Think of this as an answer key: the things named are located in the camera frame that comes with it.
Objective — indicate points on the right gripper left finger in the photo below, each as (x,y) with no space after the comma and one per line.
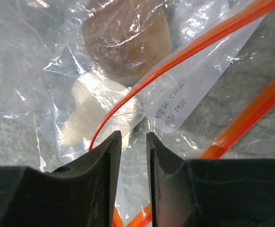
(78,194)

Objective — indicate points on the fake mushroom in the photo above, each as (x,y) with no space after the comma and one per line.
(92,102)

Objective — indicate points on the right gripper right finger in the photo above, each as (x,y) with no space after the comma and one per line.
(209,192)

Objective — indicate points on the clear zip bag red seal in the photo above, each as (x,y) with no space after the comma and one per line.
(42,54)

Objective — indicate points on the fake brown mushroom cap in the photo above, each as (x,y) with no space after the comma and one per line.
(126,38)

